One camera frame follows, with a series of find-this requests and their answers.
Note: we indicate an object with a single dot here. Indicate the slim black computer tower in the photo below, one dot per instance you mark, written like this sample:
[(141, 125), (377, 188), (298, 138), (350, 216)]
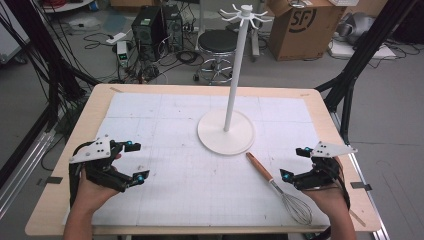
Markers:
[(173, 28)]

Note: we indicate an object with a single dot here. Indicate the person's left hand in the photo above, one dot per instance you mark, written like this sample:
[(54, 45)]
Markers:
[(90, 195)]

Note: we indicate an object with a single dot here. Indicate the brown cardboard box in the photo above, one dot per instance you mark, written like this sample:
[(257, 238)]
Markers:
[(301, 40)]

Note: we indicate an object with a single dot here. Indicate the person's right hand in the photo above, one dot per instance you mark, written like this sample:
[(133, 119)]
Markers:
[(328, 198)]

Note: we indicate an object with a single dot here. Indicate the black round stool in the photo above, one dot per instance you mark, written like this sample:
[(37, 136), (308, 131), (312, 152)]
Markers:
[(217, 41)]

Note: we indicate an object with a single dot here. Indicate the white flat board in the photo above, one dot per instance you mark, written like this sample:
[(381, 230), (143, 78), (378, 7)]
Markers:
[(346, 51)]

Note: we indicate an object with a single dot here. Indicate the grey device on floor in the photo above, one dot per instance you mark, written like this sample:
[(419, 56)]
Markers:
[(358, 26)]

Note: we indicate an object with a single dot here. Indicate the white hook stand rack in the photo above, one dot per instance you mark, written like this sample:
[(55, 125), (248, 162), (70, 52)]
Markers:
[(234, 83)]

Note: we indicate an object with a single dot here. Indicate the black tape strip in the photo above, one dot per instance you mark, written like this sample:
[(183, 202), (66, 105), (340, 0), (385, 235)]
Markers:
[(54, 180), (361, 186)]

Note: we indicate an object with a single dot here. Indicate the white round table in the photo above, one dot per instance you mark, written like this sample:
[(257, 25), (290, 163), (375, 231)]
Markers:
[(66, 6)]

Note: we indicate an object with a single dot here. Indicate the large black computer tower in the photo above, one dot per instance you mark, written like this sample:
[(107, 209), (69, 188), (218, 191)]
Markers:
[(148, 30)]

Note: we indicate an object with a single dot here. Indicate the aluminium rail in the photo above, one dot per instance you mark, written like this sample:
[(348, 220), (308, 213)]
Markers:
[(23, 173)]

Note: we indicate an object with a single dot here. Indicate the white power supply unit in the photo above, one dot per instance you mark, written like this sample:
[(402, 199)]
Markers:
[(122, 53)]

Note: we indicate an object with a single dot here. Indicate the white power strip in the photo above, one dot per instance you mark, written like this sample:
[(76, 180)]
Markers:
[(116, 38)]

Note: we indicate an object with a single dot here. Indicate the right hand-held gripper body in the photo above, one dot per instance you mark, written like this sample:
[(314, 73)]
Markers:
[(320, 173)]

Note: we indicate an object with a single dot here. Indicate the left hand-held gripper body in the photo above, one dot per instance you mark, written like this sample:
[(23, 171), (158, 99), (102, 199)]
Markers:
[(100, 151)]

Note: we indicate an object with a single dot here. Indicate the white grid mat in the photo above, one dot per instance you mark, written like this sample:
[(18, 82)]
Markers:
[(173, 190)]

